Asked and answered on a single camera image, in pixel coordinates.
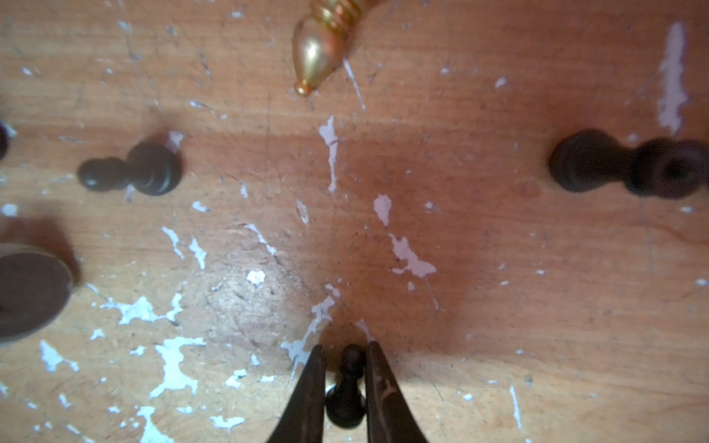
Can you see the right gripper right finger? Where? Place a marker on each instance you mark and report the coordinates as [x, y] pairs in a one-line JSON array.
[[389, 418]]

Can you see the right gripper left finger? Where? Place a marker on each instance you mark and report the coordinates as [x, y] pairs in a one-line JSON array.
[[303, 417]]

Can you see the black chess pawn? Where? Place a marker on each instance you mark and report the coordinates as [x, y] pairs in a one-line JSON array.
[[150, 167], [345, 404]]

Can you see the silver chess knight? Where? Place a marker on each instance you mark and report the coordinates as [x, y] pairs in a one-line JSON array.
[[35, 287]]

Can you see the black chess pawn one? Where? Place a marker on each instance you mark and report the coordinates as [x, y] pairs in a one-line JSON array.
[[660, 167]]

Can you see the gold chess bishop lying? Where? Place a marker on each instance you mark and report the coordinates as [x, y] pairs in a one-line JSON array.
[[323, 38]]

